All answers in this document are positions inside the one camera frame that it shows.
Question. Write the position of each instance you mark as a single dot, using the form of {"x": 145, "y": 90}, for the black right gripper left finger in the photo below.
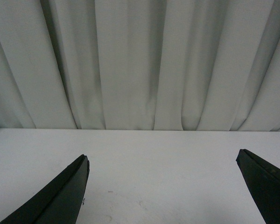
{"x": 59, "y": 202}

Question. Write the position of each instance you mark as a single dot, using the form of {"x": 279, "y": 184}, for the grey pleated curtain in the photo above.
{"x": 189, "y": 65}

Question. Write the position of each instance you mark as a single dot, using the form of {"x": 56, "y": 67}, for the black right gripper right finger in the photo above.
{"x": 263, "y": 181}

